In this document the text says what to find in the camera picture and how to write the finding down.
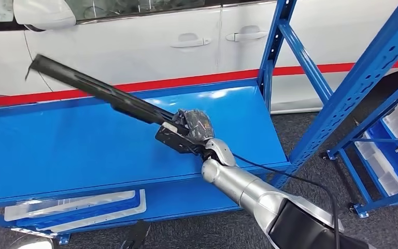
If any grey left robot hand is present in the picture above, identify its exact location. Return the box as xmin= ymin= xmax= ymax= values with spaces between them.
xmin=120 ymin=220 xmax=151 ymax=249

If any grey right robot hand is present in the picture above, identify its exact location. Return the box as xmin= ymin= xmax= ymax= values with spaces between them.
xmin=172 ymin=108 xmax=216 ymax=143

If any black plastic plate bracket part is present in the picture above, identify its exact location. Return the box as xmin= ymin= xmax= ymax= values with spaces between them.
xmin=24 ymin=53 xmax=186 ymax=133

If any blue steel shelf rack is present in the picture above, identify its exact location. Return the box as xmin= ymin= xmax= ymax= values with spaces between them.
xmin=0 ymin=0 xmax=398 ymax=245

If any blue wheeled shelf rack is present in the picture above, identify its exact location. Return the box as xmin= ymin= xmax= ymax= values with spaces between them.
xmin=322 ymin=79 xmax=398 ymax=219

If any white car with red stripe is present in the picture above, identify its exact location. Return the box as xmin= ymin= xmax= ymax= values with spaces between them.
xmin=0 ymin=0 xmax=398 ymax=114

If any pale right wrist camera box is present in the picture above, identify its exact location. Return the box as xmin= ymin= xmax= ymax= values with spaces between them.
xmin=155 ymin=122 xmax=207 ymax=155

